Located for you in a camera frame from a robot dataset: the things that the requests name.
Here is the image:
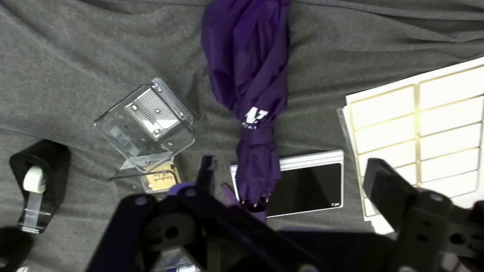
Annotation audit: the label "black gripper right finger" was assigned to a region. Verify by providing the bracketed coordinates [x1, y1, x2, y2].
[362, 157, 484, 272]

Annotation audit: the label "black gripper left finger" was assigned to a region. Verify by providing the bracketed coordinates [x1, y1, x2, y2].
[85, 154, 327, 272]

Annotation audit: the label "purple umbrella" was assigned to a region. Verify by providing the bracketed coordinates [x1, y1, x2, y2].
[202, 0, 293, 213]

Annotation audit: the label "small tan card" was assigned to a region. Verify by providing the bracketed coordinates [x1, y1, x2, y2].
[144, 163, 182, 193]

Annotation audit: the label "white label sheets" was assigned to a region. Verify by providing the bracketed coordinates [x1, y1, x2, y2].
[338, 56, 484, 235]

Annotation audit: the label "white framed tablet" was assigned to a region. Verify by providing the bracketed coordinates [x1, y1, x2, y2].
[229, 148, 347, 219]

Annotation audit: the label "clear plastic box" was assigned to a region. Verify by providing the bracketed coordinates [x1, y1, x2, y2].
[93, 75, 199, 181]

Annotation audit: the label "black tape dispenser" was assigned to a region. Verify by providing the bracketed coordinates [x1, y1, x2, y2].
[8, 139, 73, 235]

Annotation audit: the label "grey table cloth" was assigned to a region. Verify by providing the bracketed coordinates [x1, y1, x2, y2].
[0, 0, 484, 272]

